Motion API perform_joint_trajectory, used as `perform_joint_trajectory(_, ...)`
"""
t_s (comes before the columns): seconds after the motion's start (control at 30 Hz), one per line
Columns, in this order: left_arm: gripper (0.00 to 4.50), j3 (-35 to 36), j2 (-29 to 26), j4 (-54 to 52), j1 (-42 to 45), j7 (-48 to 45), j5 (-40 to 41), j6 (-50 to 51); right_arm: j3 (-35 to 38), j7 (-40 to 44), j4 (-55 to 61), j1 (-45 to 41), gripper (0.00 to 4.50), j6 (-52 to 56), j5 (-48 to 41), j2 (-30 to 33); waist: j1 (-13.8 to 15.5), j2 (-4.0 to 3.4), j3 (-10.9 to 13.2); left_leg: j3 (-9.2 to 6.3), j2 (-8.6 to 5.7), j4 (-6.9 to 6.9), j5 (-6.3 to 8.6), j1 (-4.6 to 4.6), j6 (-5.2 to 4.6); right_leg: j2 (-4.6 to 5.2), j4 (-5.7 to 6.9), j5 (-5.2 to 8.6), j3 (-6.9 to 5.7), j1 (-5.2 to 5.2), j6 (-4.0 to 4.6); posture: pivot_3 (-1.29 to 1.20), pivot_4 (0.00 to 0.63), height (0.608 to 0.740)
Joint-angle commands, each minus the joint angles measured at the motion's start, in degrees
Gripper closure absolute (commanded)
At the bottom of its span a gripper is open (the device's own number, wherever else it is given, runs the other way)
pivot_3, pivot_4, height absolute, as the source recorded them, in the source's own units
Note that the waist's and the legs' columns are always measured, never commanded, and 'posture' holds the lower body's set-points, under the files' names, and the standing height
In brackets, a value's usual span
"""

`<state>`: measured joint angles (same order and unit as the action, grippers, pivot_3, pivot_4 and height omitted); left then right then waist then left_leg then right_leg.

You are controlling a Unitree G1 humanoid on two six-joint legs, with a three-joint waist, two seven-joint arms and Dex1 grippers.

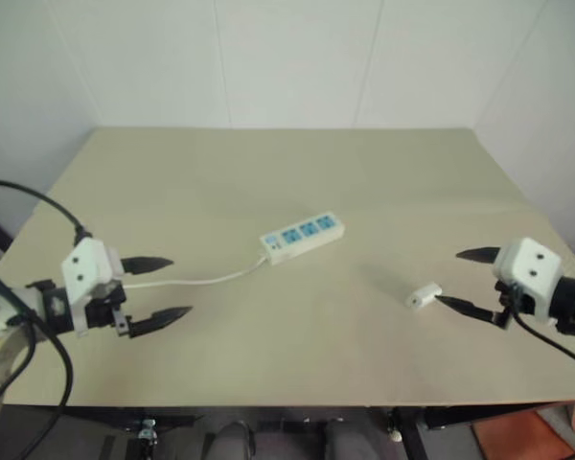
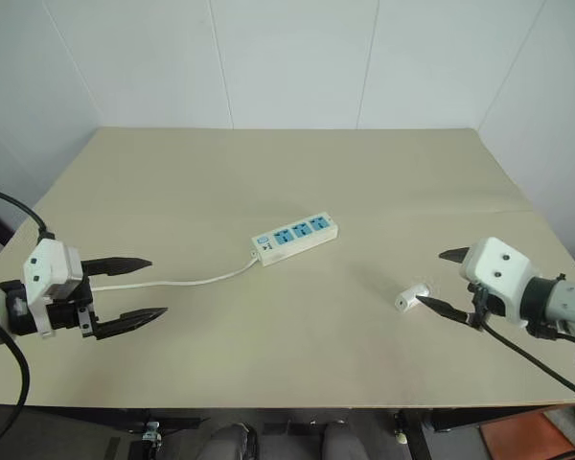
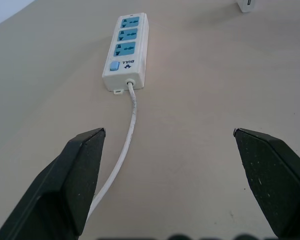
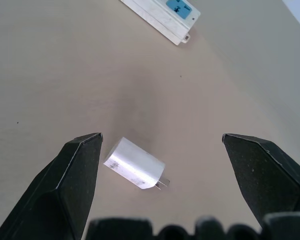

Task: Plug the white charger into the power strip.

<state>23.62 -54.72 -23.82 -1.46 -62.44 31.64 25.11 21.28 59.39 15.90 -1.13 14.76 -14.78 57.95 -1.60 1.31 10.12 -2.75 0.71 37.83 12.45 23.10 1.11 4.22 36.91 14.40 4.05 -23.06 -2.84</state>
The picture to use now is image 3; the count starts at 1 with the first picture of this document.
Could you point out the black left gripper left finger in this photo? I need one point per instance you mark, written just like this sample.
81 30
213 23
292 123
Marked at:
52 190

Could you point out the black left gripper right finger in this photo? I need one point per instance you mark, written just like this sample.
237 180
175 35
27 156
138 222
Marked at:
272 180

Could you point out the white power strip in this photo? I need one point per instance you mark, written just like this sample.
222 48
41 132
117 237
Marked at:
126 52

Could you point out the white plug adapter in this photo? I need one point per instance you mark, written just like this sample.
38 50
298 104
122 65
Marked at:
247 5

